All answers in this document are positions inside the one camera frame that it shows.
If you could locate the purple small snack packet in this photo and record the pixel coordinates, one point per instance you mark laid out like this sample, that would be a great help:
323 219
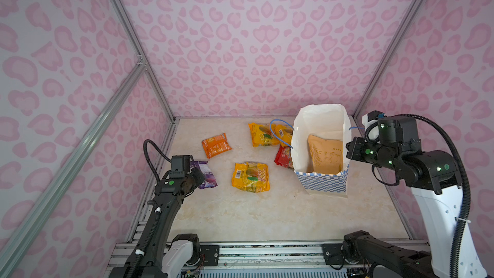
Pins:
209 178

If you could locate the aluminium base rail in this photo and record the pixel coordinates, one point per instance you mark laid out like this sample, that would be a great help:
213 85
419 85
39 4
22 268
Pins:
276 259

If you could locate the red candy bag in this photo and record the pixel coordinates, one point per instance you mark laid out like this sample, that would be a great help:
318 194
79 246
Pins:
284 157

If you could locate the aluminium frame strut diagonal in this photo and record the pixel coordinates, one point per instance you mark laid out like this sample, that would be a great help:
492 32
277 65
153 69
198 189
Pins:
24 236

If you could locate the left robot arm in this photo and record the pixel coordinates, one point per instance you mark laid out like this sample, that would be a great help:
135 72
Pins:
151 257

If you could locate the yellow mango candy bag front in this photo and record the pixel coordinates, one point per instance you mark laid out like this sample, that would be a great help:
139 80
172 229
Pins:
251 177

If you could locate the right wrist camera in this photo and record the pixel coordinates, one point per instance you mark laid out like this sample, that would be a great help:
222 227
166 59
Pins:
371 118

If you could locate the white paper bag blue handles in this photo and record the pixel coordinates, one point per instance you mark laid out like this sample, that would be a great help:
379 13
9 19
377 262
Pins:
327 121

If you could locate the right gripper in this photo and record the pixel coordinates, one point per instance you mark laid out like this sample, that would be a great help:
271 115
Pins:
353 152

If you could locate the orange corn chip packet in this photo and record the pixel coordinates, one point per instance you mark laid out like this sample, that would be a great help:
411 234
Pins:
216 145

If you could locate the yellow candy bag back left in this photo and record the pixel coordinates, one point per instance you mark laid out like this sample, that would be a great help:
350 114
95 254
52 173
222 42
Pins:
261 136

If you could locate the tan kraft paper snack pouch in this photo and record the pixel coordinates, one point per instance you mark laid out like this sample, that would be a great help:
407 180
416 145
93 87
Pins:
326 155

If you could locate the yellow candy bag back right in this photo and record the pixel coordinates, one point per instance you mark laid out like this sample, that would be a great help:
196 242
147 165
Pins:
283 133

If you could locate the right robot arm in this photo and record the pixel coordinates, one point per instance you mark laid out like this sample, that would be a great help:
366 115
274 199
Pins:
440 185

